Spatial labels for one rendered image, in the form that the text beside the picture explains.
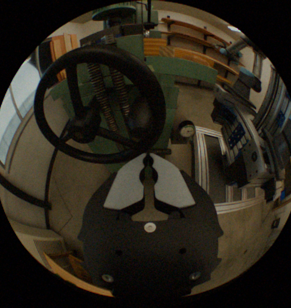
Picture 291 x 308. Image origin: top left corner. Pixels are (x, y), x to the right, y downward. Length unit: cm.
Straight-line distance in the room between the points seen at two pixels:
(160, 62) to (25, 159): 145
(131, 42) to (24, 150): 139
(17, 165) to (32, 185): 33
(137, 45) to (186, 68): 17
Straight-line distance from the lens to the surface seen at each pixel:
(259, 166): 38
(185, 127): 36
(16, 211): 144
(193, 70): 34
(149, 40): 39
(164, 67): 31
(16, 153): 139
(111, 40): 21
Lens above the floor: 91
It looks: 60 degrees down
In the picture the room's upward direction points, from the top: 2 degrees counter-clockwise
